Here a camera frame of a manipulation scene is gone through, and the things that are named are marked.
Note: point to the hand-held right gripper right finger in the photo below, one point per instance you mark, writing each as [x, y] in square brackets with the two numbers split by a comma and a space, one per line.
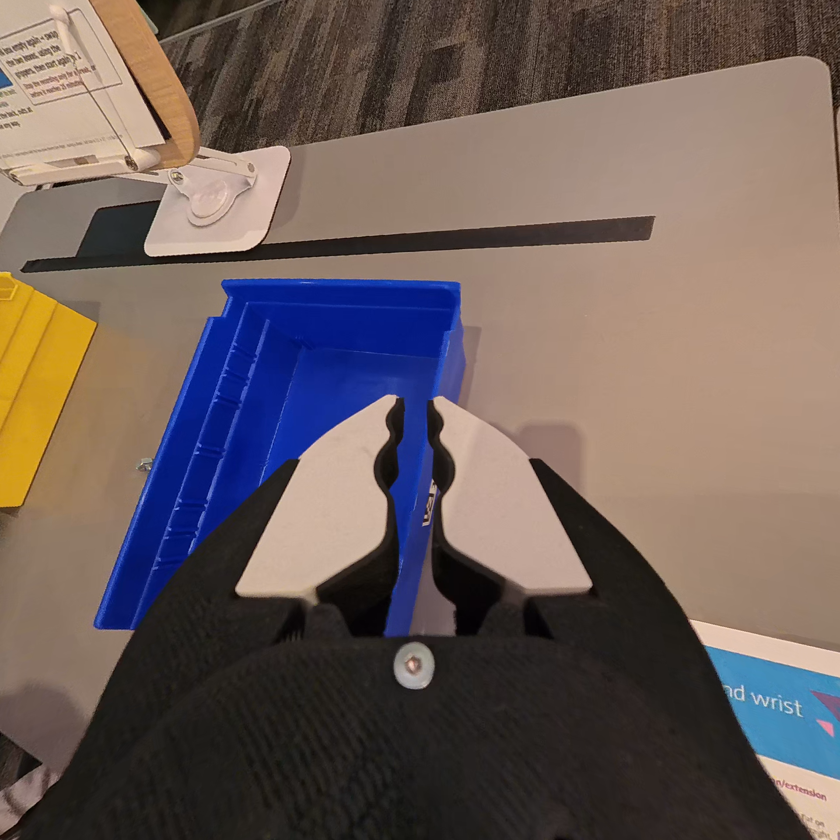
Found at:
[512, 518]

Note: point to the printed reference sheet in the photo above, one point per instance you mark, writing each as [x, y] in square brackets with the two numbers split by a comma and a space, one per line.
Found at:
[774, 709]

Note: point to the blue plastic bin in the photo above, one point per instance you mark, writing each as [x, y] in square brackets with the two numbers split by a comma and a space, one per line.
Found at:
[341, 380]

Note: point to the wooden document board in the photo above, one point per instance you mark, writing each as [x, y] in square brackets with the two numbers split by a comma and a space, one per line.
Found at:
[164, 98]

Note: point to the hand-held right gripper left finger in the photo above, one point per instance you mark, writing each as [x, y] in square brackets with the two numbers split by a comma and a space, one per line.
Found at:
[328, 512]

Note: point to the yellow plastic bin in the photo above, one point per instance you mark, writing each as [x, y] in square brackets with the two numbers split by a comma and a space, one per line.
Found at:
[39, 394]

